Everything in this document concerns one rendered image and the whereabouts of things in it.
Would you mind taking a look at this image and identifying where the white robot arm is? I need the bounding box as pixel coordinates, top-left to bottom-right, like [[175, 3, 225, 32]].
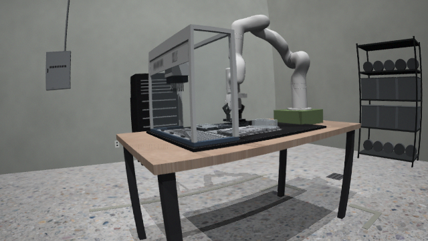
[[231, 15, 312, 110]]

